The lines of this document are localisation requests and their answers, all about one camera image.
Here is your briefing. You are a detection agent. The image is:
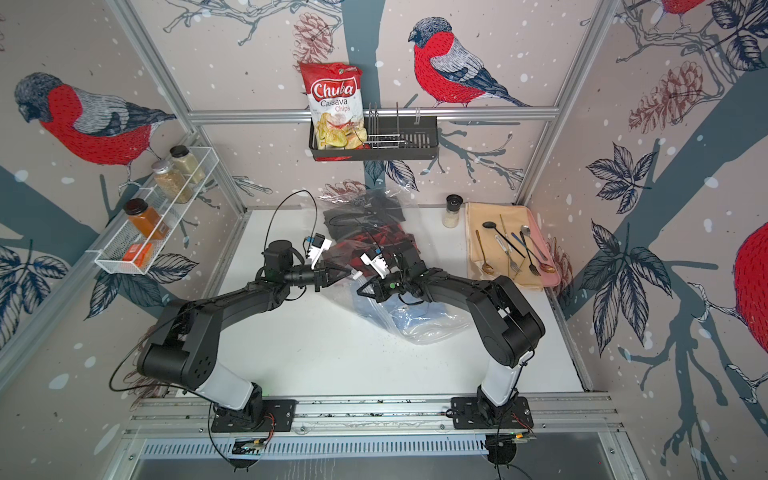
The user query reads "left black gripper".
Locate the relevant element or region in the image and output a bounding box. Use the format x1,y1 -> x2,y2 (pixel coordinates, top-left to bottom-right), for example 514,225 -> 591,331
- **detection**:
283,261 -> 350,295

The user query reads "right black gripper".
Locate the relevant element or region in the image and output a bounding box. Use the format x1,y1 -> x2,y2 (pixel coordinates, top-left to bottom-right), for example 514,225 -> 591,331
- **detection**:
354,273 -> 410,305

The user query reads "blue cloth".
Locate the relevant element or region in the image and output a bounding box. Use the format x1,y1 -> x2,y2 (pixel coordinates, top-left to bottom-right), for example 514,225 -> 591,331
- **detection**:
354,294 -> 466,345

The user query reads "red black plaid cloth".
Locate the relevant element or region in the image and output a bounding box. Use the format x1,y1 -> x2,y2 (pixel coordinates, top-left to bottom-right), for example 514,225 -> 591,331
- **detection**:
328,224 -> 415,277

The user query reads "clear plastic vacuum bag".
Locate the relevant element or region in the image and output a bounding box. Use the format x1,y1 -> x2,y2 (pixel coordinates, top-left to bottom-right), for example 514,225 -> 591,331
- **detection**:
319,181 -> 471,345

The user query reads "dark grey striped shirt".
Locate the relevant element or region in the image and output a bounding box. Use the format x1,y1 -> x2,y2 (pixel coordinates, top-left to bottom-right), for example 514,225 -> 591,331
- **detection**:
323,201 -> 405,241

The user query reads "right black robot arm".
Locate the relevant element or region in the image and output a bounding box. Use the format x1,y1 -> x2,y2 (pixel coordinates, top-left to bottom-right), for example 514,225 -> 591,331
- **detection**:
357,242 -> 546,407

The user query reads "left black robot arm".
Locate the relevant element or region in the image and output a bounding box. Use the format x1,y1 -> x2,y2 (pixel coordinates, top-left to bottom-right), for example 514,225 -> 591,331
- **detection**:
137,240 -> 351,412

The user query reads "Chuba cassava chips bag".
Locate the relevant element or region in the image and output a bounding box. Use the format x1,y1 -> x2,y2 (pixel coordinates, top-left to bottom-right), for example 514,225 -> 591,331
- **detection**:
299,63 -> 368,152

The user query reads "gold spoon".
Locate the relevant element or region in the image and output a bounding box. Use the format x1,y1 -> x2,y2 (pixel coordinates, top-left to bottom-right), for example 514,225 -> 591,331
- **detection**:
475,229 -> 498,276

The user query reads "glass shaker black lid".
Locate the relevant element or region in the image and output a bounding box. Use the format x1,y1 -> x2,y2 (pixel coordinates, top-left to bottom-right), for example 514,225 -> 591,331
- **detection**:
442,194 -> 463,229

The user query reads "black ladle spoon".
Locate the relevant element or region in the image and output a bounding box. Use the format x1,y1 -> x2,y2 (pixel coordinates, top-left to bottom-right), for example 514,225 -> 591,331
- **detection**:
482,221 -> 526,258

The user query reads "beige cloth napkin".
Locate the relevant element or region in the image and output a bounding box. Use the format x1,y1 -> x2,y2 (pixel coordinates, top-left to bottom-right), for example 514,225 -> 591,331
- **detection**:
465,202 -> 561,290

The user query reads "iridescent spoon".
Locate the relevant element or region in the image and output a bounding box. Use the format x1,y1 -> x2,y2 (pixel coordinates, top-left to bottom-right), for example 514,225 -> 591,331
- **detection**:
520,225 -> 557,274

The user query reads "spice jar silver lid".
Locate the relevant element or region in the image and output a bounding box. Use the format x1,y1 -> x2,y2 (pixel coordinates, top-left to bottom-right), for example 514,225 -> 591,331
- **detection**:
152,160 -> 192,204

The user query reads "spice jar black lid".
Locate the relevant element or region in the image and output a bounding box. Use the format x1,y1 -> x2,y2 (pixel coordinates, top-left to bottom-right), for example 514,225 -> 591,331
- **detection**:
170,145 -> 206,184

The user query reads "small orange box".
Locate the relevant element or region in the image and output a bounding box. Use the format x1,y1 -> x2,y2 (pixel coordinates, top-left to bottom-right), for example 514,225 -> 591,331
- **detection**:
122,242 -> 154,268

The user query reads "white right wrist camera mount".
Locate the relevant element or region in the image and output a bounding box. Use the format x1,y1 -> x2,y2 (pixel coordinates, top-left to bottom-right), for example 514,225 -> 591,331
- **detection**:
360,250 -> 390,279

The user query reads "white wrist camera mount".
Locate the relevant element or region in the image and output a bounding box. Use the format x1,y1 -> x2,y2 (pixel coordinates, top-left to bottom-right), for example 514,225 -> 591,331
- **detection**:
306,233 -> 332,270
360,250 -> 390,279

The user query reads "white handled fork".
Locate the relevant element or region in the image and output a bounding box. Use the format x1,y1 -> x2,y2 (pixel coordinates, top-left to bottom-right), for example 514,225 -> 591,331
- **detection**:
495,234 -> 520,278

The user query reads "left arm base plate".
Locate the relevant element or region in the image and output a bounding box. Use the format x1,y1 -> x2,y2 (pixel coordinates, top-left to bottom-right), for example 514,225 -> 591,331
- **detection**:
210,397 -> 298,433

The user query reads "black wire wall basket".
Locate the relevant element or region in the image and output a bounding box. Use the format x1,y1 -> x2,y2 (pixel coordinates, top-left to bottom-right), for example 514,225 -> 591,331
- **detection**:
308,107 -> 439,162

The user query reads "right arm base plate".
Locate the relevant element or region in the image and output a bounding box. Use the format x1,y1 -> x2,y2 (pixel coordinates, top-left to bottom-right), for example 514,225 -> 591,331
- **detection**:
446,396 -> 534,430

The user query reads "clear acrylic wall shelf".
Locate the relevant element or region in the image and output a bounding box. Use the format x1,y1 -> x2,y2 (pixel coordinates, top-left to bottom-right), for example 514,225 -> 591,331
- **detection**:
95,146 -> 219,275

